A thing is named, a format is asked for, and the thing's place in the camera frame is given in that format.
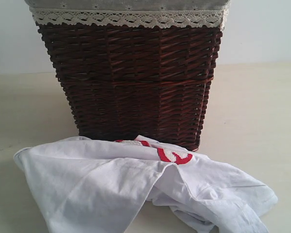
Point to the white t-shirt with red lettering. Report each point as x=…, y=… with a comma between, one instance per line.
x=83, y=185

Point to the dark brown wicker basket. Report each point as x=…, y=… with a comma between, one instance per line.
x=121, y=81

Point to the grey fabric liner lace trim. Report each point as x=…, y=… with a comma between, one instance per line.
x=132, y=13

